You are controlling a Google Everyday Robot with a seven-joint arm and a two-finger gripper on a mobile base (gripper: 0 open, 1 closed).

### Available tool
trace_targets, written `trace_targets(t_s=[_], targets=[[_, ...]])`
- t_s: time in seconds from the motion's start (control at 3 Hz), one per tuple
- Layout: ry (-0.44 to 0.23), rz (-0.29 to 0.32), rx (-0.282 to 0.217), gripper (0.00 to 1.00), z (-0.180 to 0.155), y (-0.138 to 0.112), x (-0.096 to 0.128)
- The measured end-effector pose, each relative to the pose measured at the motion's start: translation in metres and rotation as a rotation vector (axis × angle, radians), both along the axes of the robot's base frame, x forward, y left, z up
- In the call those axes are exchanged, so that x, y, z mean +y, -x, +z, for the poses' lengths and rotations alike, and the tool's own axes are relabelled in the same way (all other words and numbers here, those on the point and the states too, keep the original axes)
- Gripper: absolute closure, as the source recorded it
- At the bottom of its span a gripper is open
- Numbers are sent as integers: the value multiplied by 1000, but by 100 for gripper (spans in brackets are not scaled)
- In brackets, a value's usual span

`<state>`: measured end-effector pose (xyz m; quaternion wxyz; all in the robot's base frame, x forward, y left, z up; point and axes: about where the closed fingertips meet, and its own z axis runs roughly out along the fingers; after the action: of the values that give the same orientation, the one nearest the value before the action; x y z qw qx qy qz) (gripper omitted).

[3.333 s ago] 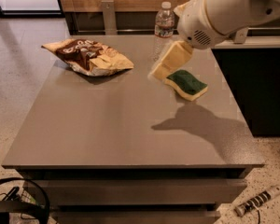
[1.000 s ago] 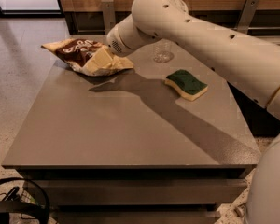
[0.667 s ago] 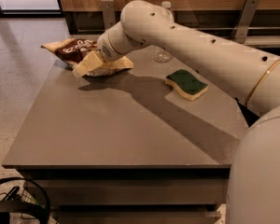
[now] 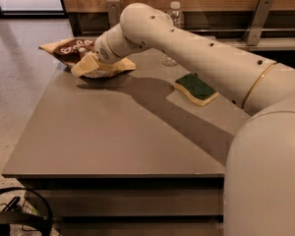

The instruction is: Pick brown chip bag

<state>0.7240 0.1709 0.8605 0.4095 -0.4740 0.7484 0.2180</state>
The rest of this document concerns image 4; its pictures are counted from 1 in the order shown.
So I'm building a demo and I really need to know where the grey table cabinet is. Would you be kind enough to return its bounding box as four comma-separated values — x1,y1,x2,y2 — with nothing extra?
3,50,247,236

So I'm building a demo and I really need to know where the brown chip bag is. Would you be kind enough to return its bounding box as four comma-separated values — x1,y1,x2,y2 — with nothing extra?
38,37,137,80

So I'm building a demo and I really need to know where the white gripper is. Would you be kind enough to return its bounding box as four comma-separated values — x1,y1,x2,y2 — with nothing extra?
71,25,145,78

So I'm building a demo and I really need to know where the clear plastic water bottle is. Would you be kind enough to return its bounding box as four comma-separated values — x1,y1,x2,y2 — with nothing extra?
160,1,185,68

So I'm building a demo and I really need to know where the black basket with cables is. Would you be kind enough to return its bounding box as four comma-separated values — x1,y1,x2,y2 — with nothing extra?
0,187,53,236

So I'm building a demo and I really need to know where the metal bracket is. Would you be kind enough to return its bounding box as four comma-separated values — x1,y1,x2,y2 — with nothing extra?
243,0,274,46
106,0,121,28

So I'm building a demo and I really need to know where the left metal bracket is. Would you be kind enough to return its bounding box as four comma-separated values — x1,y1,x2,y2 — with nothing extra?
106,0,121,28

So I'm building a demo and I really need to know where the right metal bracket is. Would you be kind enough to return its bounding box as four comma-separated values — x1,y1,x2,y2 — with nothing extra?
243,0,274,46

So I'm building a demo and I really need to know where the green yellow sponge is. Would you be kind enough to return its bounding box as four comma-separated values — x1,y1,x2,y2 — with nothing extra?
174,74,219,106

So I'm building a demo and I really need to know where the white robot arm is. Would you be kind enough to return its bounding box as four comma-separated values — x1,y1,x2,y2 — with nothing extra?
87,3,295,236

